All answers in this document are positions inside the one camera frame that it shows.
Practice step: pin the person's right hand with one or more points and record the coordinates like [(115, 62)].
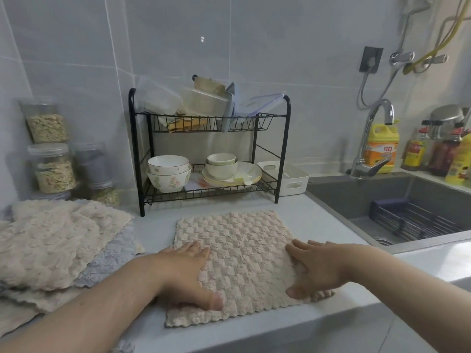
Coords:
[(324, 264)]

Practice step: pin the person's left hand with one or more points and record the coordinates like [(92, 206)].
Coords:
[(180, 275)]

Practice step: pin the beige checked towel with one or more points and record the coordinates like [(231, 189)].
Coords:
[(243, 246)]

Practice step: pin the pile of fluffy cloths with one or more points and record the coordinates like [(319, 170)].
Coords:
[(55, 246)]

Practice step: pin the person's left forearm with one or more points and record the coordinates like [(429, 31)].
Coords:
[(81, 312)]

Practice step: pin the person's right forearm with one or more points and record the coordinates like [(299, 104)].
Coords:
[(416, 286)]

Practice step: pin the grey kitchen sink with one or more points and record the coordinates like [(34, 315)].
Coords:
[(342, 194)]

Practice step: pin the blue sink drain rack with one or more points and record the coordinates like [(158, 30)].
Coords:
[(386, 213)]

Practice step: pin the white plastic basket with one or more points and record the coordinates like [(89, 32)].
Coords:
[(290, 183)]

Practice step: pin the small bowls on plates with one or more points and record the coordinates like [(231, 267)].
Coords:
[(220, 183)]

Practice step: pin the chrome faucet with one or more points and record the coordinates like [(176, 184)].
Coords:
[(364, 169)]

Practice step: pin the small clear jar of oats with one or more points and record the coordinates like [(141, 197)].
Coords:
[(106, 196)]

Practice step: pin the small white bowl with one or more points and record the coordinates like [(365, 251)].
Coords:
[(220, 159), (220, 172)]

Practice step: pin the pale green rice paddle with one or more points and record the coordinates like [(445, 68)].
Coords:
[(244, 177)]

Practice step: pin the yellow detergent bottle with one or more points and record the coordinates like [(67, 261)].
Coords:
[(382, 150)]

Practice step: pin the clear jar grey contents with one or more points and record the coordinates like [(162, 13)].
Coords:
[(94, 167)]

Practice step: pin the yellow label sauce bottle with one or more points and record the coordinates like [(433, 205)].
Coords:
[(414, 152)]

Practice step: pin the short clear plastic jar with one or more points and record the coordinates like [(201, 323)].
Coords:
[(51, 196)]

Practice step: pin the yellow dish cloth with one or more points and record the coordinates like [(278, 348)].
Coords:
[(187, 124)]

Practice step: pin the group of condiment bottles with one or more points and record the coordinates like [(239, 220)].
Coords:
[(443, 158)]

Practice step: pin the blue rimmed container lid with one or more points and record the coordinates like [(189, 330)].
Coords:
[(259, 104)]

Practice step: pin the grey plastic lid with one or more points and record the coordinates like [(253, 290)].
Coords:
[(229, 106)]

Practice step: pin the clear plastic food container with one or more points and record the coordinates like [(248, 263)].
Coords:
[(158, 97)]

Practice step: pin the tan lid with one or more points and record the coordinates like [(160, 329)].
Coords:
[(208, 84)]

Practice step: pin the steel pot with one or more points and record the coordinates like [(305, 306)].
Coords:
[(447, 115)]

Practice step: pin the chrome water valve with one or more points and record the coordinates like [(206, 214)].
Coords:
[(401, 58), (436, 60)]

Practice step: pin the metal water pipe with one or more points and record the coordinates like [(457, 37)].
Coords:
[(443, 29), (406, 29)]

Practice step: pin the black wall socket with plug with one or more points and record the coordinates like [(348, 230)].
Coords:
[(371, 58)]

